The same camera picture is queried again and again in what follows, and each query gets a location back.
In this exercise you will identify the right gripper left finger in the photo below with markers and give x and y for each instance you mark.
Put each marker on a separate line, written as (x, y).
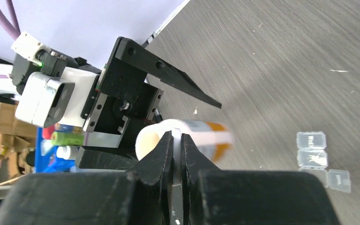
(138, 196)

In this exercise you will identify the clear weekly pill organizer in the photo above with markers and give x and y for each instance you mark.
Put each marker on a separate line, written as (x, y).
(312, 158)

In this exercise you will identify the cardboard boxes in background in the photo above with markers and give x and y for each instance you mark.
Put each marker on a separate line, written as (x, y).
(17, 141)

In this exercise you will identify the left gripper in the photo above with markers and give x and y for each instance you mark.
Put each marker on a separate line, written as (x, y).
(121, 103)

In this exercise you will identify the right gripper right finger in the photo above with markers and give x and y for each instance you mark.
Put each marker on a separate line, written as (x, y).
(212, 196)

